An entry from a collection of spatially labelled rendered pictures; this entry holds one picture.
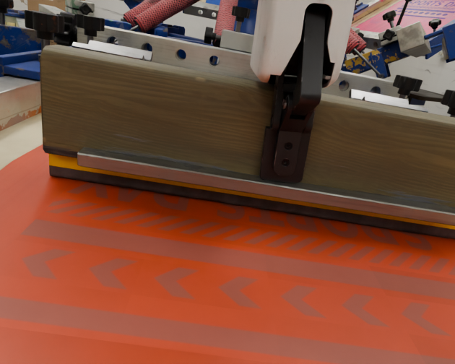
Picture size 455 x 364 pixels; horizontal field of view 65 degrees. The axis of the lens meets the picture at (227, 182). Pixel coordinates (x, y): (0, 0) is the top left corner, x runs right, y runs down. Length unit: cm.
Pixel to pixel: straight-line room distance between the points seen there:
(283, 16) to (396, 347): 18
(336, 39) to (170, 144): 13
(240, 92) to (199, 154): 5
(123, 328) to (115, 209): 11
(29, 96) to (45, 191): 19
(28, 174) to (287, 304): 22
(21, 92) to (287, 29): 31
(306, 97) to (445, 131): 13
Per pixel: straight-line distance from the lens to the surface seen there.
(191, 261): 22
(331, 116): 27
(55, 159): 31
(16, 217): 26
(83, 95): 27
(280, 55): 22
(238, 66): 76
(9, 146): 38
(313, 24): 22
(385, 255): 29
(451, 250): 35
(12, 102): 43
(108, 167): 27
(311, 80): 21
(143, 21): 114
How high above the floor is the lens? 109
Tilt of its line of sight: 23 degrees down
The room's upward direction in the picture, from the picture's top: 11 degrees clockwise
